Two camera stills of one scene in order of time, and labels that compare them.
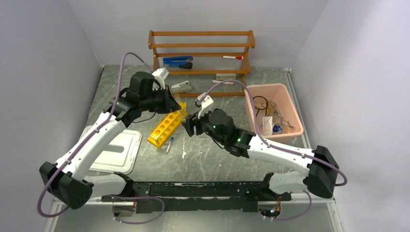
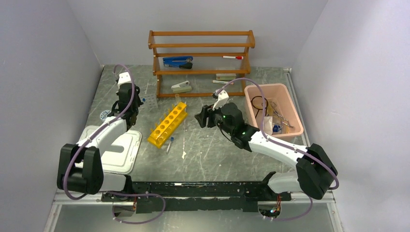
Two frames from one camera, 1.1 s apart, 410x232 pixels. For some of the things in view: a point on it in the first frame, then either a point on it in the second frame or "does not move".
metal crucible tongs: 287,122 does not move
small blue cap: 275,128 does not move
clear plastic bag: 267,128 does not move
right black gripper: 191,122 -> 201,116
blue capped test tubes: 171,139 does not move
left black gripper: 169,104 -> 139,101
